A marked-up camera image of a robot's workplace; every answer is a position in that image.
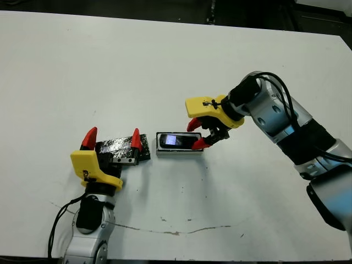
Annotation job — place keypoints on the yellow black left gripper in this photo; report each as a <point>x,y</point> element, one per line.
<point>85,165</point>

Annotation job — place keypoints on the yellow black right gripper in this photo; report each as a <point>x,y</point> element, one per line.
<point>200,107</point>

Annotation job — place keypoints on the glossy black box lid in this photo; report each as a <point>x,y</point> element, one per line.
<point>115,145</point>

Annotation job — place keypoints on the black slim camera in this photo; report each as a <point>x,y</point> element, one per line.
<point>182,143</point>

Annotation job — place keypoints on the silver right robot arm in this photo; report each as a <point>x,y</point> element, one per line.
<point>277,118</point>

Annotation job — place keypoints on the black stand leg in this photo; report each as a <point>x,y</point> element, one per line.
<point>211,12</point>

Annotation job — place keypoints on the white lined camera box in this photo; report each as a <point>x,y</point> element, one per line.
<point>178,153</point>

